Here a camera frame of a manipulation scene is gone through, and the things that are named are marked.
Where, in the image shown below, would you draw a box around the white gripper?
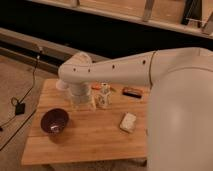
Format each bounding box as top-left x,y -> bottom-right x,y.
68,83 -> 96,111

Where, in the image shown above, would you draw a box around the black brown eraser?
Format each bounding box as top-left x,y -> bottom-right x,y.
122,87 -> 142,98

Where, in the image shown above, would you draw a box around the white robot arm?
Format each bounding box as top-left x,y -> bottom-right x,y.
58,47 -> 213,171

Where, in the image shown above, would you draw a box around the white sponge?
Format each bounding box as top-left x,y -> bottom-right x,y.
119,113 -> 137,133

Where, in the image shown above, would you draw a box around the orange marker pen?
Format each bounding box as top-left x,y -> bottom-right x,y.
91,84 -> 101,90

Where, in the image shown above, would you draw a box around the white paper cup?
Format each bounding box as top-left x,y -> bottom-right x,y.
56,80 -> 68,91

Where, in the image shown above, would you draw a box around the white patterned bottle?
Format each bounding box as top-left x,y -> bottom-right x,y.
96,83 -> 111,109

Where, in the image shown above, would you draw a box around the dark red bowl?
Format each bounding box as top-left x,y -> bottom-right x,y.
40,108 -> 69,134

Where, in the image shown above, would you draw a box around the black power adapter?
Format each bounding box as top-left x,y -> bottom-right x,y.
15,103 -> 25,115

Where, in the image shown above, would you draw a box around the black cable left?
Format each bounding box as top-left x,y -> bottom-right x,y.
0,49 -> 44,152

